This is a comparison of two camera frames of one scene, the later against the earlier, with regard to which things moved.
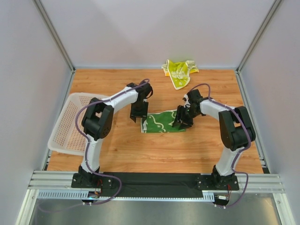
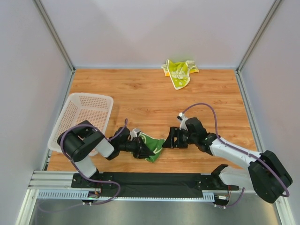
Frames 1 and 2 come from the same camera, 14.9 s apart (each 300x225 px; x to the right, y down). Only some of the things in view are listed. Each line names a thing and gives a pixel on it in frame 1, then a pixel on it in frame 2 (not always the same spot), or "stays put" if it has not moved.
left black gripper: [138, 112] → [138, 147]
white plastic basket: [65, 136] stays put
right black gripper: [185, 115] → [176, 137]
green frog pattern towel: [159, 122] → [155, 145]
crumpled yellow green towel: [179, 72] stays put
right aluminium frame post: [275, 7] stays put
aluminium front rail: [62, 180] stays put
